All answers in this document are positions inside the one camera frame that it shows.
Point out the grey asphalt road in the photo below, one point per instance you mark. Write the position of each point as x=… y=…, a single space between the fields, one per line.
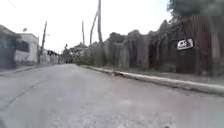
x=86 y=96

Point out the tall leaning utility pole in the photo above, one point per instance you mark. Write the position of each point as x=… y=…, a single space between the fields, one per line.
x=99 y=23

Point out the thin utility pole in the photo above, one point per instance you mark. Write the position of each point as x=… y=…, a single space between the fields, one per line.
x=83 y=32

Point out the overgrown brown wooden fence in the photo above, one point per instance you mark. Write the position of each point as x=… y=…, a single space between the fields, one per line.
x=160 y=53

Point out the pale concrete kerb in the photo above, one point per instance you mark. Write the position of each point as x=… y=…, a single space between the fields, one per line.
x=160 y=81

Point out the distant low buildings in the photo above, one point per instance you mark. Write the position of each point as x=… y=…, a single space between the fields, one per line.
x=50 y=56

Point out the wooden utility pole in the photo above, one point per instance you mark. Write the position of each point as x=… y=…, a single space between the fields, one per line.
x=43 y=38

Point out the pavement strip beside fence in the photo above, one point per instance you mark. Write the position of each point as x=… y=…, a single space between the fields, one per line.
x=186 y=77

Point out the white sign on fence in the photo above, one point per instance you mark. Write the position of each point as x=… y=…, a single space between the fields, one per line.
x=185 y=44

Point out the white building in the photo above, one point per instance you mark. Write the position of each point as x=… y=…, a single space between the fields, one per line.
x=28 y=48

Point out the tree with dark foliage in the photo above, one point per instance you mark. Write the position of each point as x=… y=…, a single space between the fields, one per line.
x=195 y=8

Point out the dark grey building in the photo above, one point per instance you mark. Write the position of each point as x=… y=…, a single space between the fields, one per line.
x=7 y=50

